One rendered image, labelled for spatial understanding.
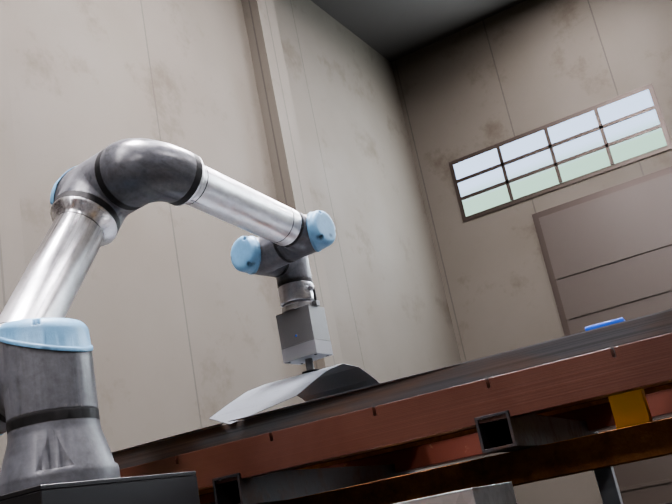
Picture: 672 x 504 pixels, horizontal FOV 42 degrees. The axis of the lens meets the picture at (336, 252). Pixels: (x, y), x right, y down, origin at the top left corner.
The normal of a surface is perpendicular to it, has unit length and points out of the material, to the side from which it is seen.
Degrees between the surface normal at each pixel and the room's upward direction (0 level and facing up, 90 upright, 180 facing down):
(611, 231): 90
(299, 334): 90
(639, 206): 90
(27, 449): 73
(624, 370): 90
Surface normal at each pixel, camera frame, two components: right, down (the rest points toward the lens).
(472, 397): -0.41, -0.19
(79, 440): 0.57, -0.61
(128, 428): 0.84, -0.31
